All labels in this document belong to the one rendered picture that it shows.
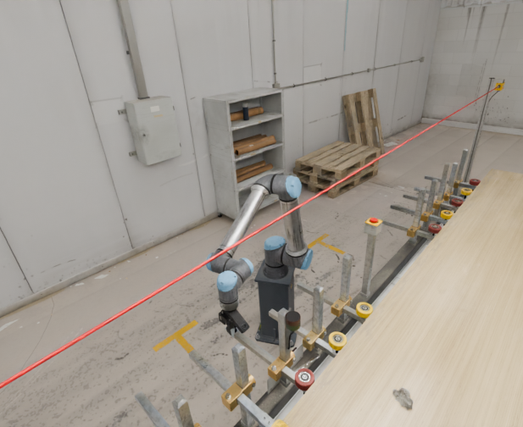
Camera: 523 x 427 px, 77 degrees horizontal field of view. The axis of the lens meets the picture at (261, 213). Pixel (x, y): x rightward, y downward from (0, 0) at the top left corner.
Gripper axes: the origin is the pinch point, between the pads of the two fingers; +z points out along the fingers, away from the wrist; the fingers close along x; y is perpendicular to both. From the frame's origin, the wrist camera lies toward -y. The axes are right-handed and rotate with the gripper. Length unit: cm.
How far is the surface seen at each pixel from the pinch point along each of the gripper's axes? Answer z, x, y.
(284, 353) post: -10.2, -2.6, -29.2
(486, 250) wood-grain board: -9, -142, -73
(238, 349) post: -35, 21, -29
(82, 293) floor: 89, 20, 211
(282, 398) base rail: 12.2, 2.7, -32.6
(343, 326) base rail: 12, -50, -31
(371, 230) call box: -36, -77, -28
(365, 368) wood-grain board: -9, -20, -58
